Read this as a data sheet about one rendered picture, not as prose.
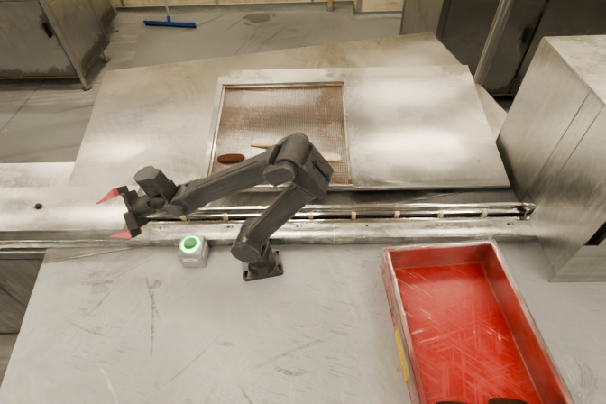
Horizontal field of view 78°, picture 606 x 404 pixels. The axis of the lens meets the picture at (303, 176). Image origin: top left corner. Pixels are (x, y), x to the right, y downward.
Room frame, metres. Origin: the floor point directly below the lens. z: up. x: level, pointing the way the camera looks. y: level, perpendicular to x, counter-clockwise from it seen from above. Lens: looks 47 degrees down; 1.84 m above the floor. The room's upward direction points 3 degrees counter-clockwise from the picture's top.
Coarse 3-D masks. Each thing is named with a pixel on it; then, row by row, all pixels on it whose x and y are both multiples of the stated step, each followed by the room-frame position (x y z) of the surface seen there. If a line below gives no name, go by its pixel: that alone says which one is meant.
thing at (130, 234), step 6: (126, 216) 0.62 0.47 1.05; (126, 222) 0.62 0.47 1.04; (132, 222) 0.61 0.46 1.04; (132, 228) 0.60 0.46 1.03; (138, 228) 0.63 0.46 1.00; (114, 234) 0.61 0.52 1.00; (120, 234) 0.60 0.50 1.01; (126, 234) 0.59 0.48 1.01; (132, 234) 0.59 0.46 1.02; (138, 234) 0.61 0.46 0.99
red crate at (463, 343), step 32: (416, 288) 0.50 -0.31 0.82; (448, 288) 0.50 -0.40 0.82; (480, 288) 0.49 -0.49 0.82; (416, 320) 0.41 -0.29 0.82; (448, 320) 0.40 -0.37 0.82; (480, 320) 0.40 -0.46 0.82; (416, 352) 0.33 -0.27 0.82; (448, 352) 0.32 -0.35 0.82; (480, 352) 0.32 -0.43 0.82; (512, 352) 0.32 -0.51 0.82; (448, 384) 0.25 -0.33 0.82; (480, 384) 0.25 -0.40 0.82; (512, 384) 0.24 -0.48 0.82
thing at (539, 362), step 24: (384, 264) 0.53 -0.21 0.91; (408, 264) 0.56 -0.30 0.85; (432, 264) 0.57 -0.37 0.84; (504, 264) 0.51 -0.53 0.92; (504, 288) 0.45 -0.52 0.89; (504, 312) 0.41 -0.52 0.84; (528, 312) 0.37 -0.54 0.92; (408, 336) 0.33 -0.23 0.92; (528, 336) 0.33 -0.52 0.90; (408, 360) 0.28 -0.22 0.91; (528, 360) 0.29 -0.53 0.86; (552, 360) 0.26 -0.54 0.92; (552, 384) 0.22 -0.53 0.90
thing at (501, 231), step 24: (48, 240) 0.70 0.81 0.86; (72, 240) 0.69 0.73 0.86; (96, 240) 0.69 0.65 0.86; (120, 240) 0.68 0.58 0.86; (144, 240) 0.68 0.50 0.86; (168, 240) 0.68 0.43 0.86; (216, 240) 0.67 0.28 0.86; (288, 240) 0.66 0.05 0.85; (312, 240) 0.66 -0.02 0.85; (336, 240) 0.66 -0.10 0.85; (360, 240) 0.65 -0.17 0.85; (384, 240) 0.65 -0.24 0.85; (408, 240) 0.65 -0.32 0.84; (432, 240) 0.65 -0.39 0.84; (456, 240) 0.64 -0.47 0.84; (480, 240) 0.64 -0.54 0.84; (504, 240) 0.64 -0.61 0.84; (528, 240) 0.63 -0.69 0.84
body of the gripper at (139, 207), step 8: (128, 192) 0.68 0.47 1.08; (136, 192) 0.71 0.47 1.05; (128, 200) 0.66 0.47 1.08; (136, 200) 0.66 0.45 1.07; (144, 200) 0.66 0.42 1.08; (128, 208) 0.64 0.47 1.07; (136, 208) 0.64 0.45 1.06; (144, 208) 0.64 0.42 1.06; (152, 208) 0.64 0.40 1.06; (136, 216) 0.63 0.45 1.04; (144, 216) 0.66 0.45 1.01; (136, 224) 0.61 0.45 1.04; (144, 224) 0.64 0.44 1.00
